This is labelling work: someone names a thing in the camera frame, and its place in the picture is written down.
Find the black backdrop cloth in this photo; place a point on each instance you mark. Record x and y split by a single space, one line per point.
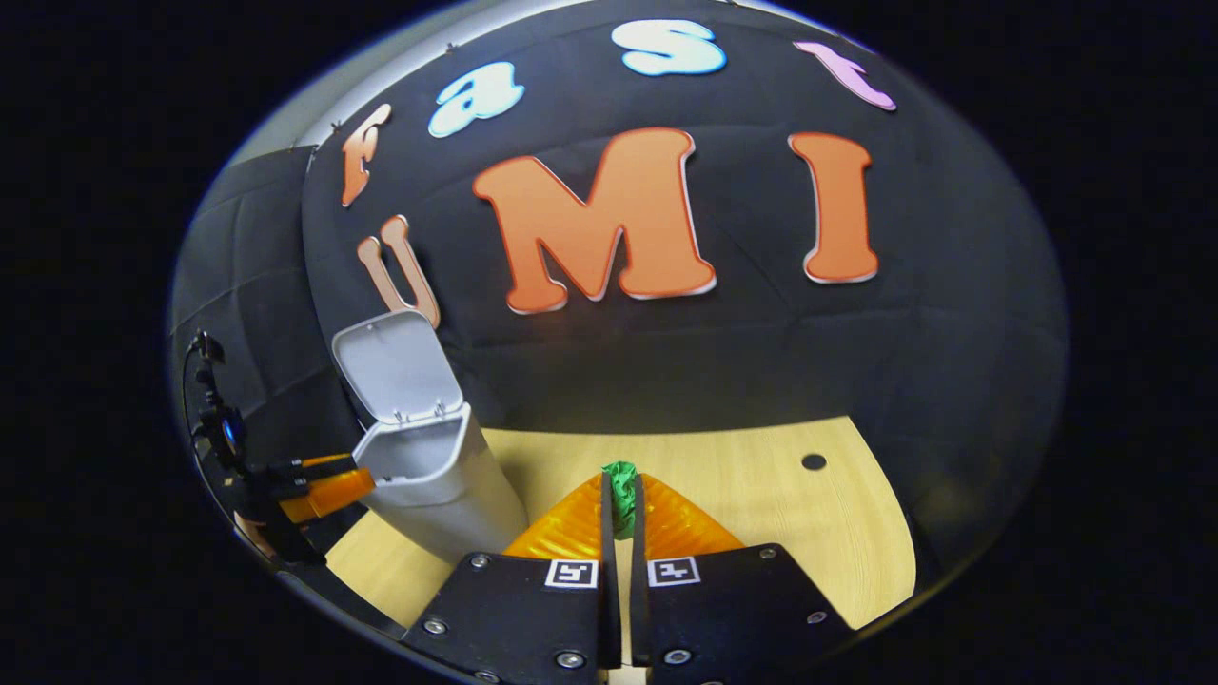
714 362

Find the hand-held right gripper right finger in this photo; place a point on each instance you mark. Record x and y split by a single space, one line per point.
723 618

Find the white desktop garbage bin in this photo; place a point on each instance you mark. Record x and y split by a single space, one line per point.
447 476

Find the wooden desktop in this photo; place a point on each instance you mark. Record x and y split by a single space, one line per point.
809 533

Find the green paper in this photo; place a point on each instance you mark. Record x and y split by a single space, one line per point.
623 495

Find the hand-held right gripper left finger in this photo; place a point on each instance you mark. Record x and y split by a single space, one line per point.
533 618

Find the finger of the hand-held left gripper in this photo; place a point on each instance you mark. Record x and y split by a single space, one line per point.
324 463
333 490

